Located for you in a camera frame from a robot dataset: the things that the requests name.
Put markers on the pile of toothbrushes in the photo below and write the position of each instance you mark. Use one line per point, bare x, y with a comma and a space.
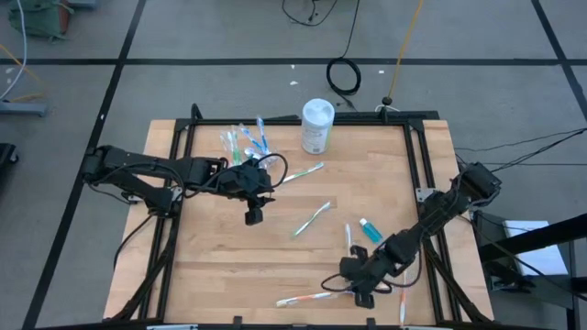
275, 158

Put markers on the teal mouthwash bottle white cap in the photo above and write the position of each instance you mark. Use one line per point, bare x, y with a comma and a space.
372, 233

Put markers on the blue white toothbrush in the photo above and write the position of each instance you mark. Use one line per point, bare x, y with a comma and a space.
250, 137
262, 135

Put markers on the orange white toothbrush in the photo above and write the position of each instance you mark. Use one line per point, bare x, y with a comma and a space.
305, 298
347, 234
403, 302

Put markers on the black metal stand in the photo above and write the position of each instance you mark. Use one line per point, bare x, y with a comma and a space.
541, 238

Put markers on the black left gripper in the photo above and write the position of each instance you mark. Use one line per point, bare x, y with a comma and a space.
245, 181

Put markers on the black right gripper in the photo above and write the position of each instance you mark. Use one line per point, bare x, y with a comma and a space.
367, 270

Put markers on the grey metal base plate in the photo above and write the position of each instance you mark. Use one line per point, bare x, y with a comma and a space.
23, 109

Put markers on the green bag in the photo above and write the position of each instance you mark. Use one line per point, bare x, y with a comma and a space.
41, 18

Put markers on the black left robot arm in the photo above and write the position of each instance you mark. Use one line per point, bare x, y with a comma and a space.
137, 162

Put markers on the black aluminium table frame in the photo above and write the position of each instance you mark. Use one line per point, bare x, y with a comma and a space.
298, 122

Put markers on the white box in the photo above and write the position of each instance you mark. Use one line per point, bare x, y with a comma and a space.
548, 261

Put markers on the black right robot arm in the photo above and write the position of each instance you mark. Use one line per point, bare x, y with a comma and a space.
440, 211

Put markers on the white wipes canister green stripe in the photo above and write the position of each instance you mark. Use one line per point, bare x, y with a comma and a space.
316, 133

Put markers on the black equipment foot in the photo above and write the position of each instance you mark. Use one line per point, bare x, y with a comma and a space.
7, 153

